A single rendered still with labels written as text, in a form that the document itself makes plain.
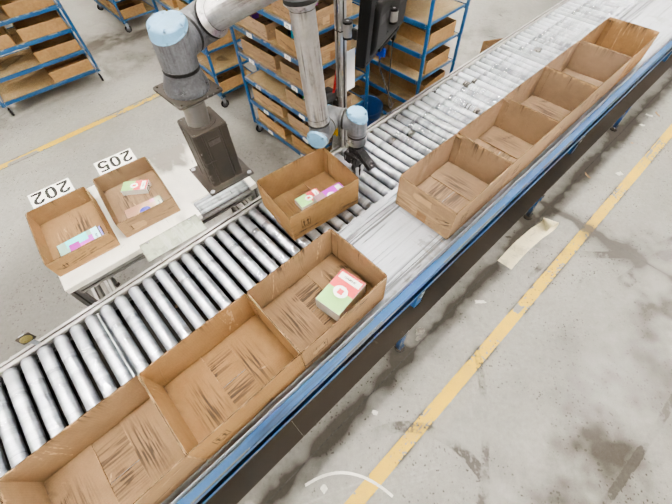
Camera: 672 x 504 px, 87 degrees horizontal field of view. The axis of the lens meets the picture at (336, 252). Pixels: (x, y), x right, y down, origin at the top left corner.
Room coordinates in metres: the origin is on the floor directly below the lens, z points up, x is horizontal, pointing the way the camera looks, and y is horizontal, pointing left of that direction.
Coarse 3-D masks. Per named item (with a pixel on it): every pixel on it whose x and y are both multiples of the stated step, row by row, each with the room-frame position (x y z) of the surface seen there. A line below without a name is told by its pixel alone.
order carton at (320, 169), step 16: (304, 160) 1.37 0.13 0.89; (320, 160) 1.42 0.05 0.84; (336, 160) 1.34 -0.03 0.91; (272, 176) 1.27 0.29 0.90; (288, 176) 1.31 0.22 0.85; (304, 176) 1.36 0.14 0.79; (320, 176) 1.39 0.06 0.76; (336, 176) 1.35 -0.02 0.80; (352, 176) 1.24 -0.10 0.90; (272, 192) 1.25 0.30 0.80; (288, 192) 1.29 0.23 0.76; (304, 192) 1.29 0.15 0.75; (336, 192) 1.12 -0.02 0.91; (352, 192) 1.18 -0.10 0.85; (272, 208) 1.12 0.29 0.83; (288, 208) 1.18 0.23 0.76; (320, 208) 1.07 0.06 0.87; (336, 208) 1.12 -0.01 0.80; (288, 224) 1.00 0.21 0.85; (304, 224) 1.02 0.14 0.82; (320, 224) 1.07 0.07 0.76
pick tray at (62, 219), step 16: (80, 192) 1.30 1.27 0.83; (48, 208) 1.21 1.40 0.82; (64, 208) 1.24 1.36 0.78; (80, 208) 1.25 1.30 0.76; (96, 208) 1.17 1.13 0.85; (32, 224) 1.11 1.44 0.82; (48, 224) 1.16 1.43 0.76; (64, 224) 1.15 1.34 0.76; (80, 224) 1.15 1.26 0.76; (96, 224) 1.14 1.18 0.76; (48, 240) 1.06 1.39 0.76; (64, 240) 1.05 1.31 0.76; (96, 240) 0.98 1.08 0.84; (112, 240) 1.01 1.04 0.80; (48, 256) 0.94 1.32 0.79; (64, 256) 0.90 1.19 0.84; (80, 256) 0.92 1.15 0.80; (96, 256) 0.95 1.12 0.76; (64, 272) 0.87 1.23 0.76
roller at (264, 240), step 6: (240, 216) 1.15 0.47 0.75; (246, 216) 1.16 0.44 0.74; (240, 222) 1.12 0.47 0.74; (246, 222) 1.11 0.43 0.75; (252, 222) 1.12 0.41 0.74; (246, 228) 1.08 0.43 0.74; (252, 228) 1.07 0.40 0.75; (258, 228) 1.07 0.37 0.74; (252, 234) 1.04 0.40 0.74; (258, 234) 1.03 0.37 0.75; (264, 234) 1.03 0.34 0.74; (258, 240) 1.01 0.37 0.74; (264, 240) 0.99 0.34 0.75; (270, 240) 1.00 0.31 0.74; (264, 246) 0.97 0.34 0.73; (270, 246) 0.96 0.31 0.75; (276, 246) 0.96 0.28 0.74; (270, 252) 0.93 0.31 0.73; (276, 252) 0.92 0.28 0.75; (282, 252) 0.92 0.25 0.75; (276, 258) 0.90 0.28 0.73; (282, 258) 0.89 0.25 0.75; (288, 258) 0.89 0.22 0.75
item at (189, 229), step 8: (184, 224) 1.12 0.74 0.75; (192, 224) 1.11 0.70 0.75; (200, 224) 1.11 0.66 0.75; (168, 232) 1.07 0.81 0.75; (176, 232) 1.07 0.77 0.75; (184, 232) 1.07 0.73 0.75; (192, 232) 1.06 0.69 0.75; (160, 240) 1.03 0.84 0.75; (168, 240) 1.02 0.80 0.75; (176, 240) 1.02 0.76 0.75; (184, 240) 1.02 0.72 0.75; (144, 248) 0.98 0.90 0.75; (152, 248) 0.98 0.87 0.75; (160, 248) 0.98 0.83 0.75; (168, 248) 0.98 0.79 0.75; (152, 256) 0.94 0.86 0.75
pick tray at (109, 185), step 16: (144, 160) 1.51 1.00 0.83; (112, 176) 1.41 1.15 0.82; (128, 176) 1.45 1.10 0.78; (144, 176) 1.47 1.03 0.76; (112, 192) 1.36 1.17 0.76; (160, 192) 1.34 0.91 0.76; (112, 208) 1.24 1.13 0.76; (128, 208) 1.24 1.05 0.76; (160, 208) 1.17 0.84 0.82; (176, 208) 1.20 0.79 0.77; (128, 224) 1.08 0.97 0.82; (144, 224) 1.11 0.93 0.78
